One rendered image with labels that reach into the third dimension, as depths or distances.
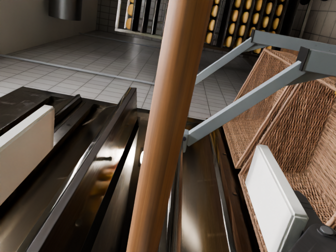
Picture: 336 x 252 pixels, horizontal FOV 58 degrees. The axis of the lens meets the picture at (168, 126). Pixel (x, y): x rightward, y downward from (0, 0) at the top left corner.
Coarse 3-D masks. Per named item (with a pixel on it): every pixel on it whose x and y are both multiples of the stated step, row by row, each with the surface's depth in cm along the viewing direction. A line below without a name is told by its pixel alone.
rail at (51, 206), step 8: (128, 88) 174; (120, 104) 146; (112, 112) 135; (104, 128) 117; (96, 136) 110; (88, 152) 98; (80, 160) 93; (72, 176) 84; (64, 184) 81; (56, 192) 77; (56, 200) 74; (48, 208) 71; (40, 216) 68; (48, 216) 69; (40, 224) 66; (32, 232) 64; (24, 240) 61; (32, 240) 62; (24, 248) 60
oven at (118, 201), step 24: (72, 96) 187; (72, 120) 154; (144, 120) 185; (192, 120) 185; (216, 144) 157; (120, 168) 137; (120, 192) 148; (96, 216) 106; (120, 216) 174; (240, 216) 105; (96, 240) 99; (120, 240) 210; (240, 240) 94
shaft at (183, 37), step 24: (192, 0) 19; (168, 24) 21; (192, 24) 20; (168, 48) 21; (192, 48) 21; (168, 72) 21; (192, 72) 22; (168, 96) 22; (168, 120) 23; (144, 144) 25; (168, 144) 23; (144, 168) 25; (168, 168) 24; (144, 192) 25; (168, 192) 26; (144, 216) 26; (144, 240) 27
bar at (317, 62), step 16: (256, 32) 102; (240, 48) 105; (256, 48) 105; (288, 48) 103; (304, 48) 59; (320, 48) 103; (304, 64) 58; (320, 64) 58; (272, 80) 61; (288, 80) 60; (304, 80) 61; (256, 96) 62; (224, 112) 64; (240, 112) 63; (192, 128) 67; (208, 128) 65; (176, 176) 50; (176, 192) 46; (176, 208) 42; (176, 224) 39; (160, 240) 37; (176, 240) 37
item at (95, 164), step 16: (128, 96) 159; (128, 112) 153; (112, 128) 119; (128, 128) 155; (96, 144) 104; (112, 144) 120; (96, 160) 98; (112, 160) 121; (80, 176) 85; (96, 176) 98; (64, 192) 77; (80, 192) 83; (96, 192) 99; (64, 208) 72; (80, 208) 83; (96, 208) 100; (48, 224) 66; (64, 224) 72; (48, 240) 63; (64, 240) 72; (80, 240) 85
